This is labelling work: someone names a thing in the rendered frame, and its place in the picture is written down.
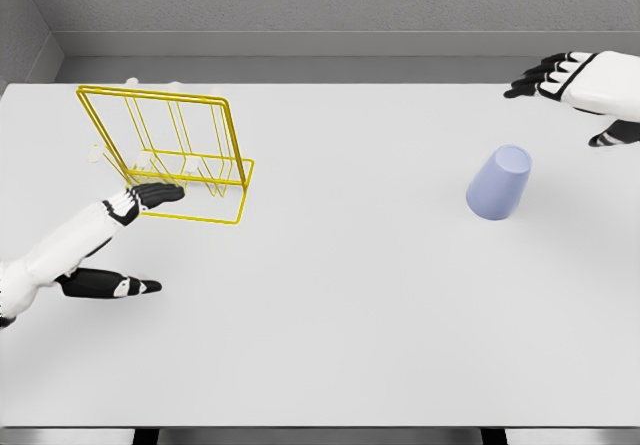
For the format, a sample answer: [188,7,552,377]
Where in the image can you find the yellow wire cup holder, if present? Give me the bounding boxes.
[75,77,256,227]

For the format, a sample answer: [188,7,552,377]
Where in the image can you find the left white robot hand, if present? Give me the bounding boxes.
[13,181,187,311]

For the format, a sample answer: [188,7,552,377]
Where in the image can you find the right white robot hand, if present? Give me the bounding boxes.
[503,50,640,149]

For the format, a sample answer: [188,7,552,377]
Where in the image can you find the lavender cup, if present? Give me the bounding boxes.
[465,144,533,222]

